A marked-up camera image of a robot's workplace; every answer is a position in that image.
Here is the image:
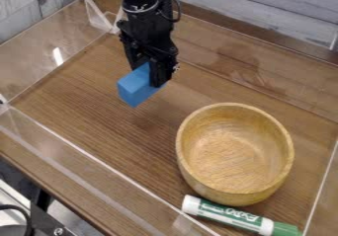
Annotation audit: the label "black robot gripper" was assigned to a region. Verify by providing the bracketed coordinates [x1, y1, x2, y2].
[118, 0, 179, 88]

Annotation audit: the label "blue foam block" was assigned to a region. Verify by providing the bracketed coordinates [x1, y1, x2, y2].
[117, 63, 165, 108]

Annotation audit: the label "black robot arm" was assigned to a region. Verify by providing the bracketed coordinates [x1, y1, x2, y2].
[118, 0, 181, 88]

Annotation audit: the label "brown wooden bowl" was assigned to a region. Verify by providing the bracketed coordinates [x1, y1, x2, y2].
[175, 103, 296, 206]

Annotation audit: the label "clear acrylic tray walls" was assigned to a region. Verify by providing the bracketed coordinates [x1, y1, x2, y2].
[0, 0, 338, 236]

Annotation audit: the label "green white dry-erase marker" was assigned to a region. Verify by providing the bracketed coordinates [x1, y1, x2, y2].
[181, 195, 302, 236]

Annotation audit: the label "black metal bracket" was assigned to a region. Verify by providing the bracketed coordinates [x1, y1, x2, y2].
[31, 206, 75, 236]

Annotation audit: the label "black cable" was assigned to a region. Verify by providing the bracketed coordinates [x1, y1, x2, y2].
[0, 204, 36, 236]

